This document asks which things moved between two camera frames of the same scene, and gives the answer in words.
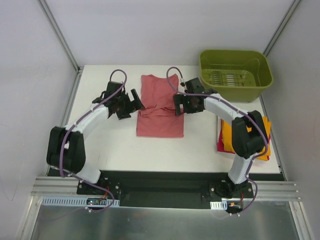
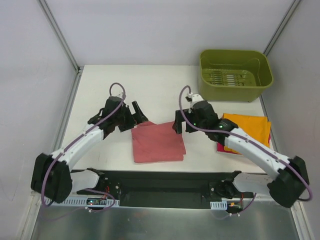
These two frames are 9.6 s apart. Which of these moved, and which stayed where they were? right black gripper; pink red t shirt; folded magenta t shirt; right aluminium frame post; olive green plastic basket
Moved: right black gripper; pink red t shirt
Stayed: olive green plastic basket; right aluminium frame post; folded magenta t shirt
